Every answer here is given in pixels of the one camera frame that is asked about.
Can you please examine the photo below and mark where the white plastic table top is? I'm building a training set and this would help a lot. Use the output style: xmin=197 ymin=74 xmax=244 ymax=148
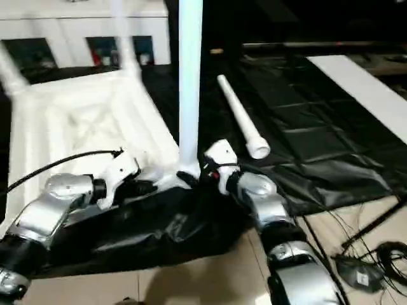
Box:
xmin=6 ymin=69 xmax=204 ymax=223

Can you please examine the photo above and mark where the black stand base with label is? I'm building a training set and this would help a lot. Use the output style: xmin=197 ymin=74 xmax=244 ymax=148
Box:
xmin=335 ymin=254 xmax=384 ymax=293

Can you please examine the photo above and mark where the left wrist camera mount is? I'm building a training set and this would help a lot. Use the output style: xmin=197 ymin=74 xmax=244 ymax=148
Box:
xmin=97 ymin=152 xmax=141 ymax=210

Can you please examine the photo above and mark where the black stand pole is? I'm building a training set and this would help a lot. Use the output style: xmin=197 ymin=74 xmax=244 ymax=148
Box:
xmin=341 ymin=200 xmax=407 ymax=248

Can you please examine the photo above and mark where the white sideboard cabinet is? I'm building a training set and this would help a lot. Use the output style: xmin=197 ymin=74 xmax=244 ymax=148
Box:
xmin=0 ymin=0 xmax=171 ymax=69

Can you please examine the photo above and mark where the robot arm base with cables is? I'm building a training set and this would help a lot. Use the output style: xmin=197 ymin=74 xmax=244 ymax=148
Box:
xmin=330 ymin=196 xmax=407 ymax=296

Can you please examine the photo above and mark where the dark metal bar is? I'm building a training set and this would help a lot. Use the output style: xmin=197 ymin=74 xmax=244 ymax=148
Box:
xmin=243 ymin=42 xmax=407 ymax=48

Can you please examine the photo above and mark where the white tapered table leg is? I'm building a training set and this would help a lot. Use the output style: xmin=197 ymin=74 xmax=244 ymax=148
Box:
xmin=0 ymin=41 xmax=31 ymax=96
xmin=217 ymin=74 xmax=270 ymax=159
xmin=177 ymin=0 xmax=204 ymax=177
xmin=114 ymin=0 xmax=142 ymax=77

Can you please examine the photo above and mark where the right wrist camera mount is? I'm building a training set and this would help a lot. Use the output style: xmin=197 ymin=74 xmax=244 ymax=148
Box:
xmin=203 ymin=139 xmax=239 ymax=195

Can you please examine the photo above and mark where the white flat board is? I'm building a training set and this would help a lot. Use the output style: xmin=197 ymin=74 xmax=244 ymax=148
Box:
xmin=307 ymin=55 xmax=407 ymax=144

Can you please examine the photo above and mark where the black work mat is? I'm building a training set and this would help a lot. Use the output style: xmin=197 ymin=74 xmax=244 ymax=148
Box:
xmin=0 ymin=53 xmax=395 ymax=280

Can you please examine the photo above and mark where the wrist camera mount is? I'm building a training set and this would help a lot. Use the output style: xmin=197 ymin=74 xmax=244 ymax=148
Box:
xmin=97 ymin=152 xmax=141 ymax=210
xmin=203 ymin=139 xmax=239 ymax=195

